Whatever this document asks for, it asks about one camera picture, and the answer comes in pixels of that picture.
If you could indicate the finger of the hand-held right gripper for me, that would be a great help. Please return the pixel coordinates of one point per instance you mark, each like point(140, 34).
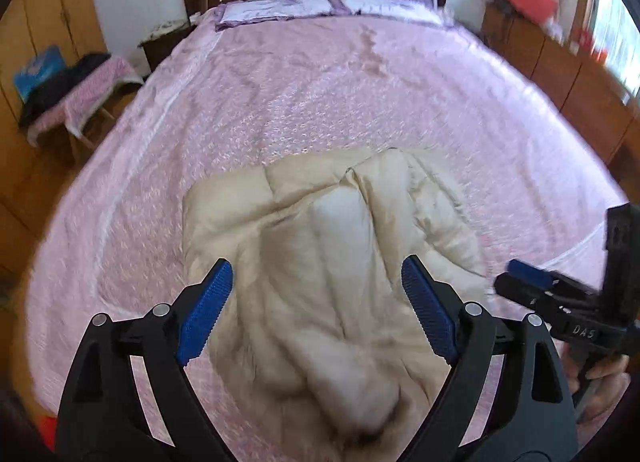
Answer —
point(530, 272)
point(520, 292)

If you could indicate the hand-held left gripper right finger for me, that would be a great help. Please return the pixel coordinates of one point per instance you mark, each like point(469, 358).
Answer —
point(430, 312)

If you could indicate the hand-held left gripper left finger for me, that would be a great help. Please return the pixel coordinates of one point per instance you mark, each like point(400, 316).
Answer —
point(205, 312)

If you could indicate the beige down jacket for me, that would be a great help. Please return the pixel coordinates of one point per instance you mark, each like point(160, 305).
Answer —
point(310, 252)

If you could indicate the person's right hand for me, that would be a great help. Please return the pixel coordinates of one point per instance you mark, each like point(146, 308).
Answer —
point(607, 382)

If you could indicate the red object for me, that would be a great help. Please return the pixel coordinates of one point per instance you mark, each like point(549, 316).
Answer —
point(48, 434)

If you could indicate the brown wooden sideboard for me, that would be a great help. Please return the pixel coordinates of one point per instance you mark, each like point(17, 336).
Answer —
point(550, 67)

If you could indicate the wooden stool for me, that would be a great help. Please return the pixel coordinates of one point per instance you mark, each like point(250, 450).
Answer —
point(95, 125)

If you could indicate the bed with pink bedspread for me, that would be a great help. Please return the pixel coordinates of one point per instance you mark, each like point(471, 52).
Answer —
point(300, 107)

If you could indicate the red boxes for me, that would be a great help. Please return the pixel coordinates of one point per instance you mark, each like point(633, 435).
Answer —
point(590, 45)

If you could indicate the chair with pink cloth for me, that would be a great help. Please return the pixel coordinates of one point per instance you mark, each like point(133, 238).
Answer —
point(95, 92)

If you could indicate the dark wooden nightstand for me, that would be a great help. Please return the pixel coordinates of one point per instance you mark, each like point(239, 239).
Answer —
point(160, 50)

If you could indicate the dark clothing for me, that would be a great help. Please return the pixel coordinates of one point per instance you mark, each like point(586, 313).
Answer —
point(60, 87)

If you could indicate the window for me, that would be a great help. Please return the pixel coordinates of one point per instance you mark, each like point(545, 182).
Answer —
point(612, 17)

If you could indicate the blue box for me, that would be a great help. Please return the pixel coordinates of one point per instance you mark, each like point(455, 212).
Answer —
point(37, 72)

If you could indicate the white pillow with purple frill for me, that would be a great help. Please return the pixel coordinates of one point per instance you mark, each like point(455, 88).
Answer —
point(275, 10)
point(390, 5)

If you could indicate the yellow wooden wardrobe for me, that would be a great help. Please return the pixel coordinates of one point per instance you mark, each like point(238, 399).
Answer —
point(45, 2)

